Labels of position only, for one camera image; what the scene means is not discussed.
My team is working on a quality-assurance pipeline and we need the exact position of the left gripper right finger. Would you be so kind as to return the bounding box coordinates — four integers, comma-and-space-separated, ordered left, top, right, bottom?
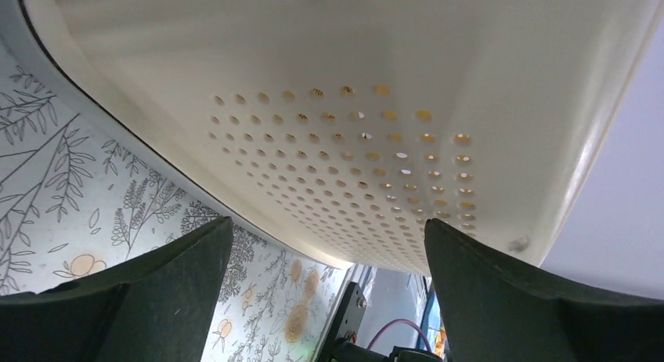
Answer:
424, 219, 663, 361

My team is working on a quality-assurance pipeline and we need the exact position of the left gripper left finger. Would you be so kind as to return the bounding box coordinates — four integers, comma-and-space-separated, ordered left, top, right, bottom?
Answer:
1, 217, 233, 361

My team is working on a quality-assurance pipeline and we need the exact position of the cream plastic tub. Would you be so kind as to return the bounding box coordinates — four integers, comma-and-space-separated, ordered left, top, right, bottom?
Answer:
1, 0, 663, 274

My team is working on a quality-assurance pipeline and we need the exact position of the floral patterned table mat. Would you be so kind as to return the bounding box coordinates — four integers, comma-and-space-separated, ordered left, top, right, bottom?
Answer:
1, 49, 345, 361

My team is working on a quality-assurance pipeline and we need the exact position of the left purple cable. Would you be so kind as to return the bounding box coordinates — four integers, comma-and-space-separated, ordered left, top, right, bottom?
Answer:
366, 319, 432, 353

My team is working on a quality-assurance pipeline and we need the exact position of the black mounting base rail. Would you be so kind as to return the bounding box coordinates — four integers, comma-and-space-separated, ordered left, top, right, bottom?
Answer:
314, 282, 443, 362

